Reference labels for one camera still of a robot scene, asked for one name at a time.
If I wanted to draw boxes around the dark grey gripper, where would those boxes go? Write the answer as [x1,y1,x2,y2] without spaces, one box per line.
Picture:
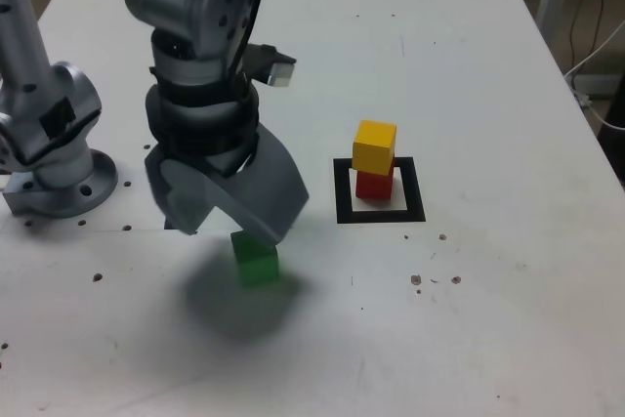
[144,123,312,247]

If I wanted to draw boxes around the black tape square outline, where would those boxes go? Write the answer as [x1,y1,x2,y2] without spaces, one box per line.
[333,156,427,225]

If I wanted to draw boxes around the yellow cube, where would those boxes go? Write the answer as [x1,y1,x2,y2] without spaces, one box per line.
[351,119,397,177]

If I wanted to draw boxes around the black background cable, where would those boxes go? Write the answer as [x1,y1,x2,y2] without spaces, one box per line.
[567,0,609,71]

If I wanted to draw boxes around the red cube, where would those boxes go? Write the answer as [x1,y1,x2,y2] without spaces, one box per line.
[354,156,396,201]

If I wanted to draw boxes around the white background cable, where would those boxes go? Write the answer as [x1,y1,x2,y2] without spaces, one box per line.
[564,20,625,131]

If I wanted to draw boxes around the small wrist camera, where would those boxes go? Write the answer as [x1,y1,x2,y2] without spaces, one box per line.
[243,44,298,90]

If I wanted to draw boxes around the green cube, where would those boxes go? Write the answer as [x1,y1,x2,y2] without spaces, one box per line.
[229,230,280,288]

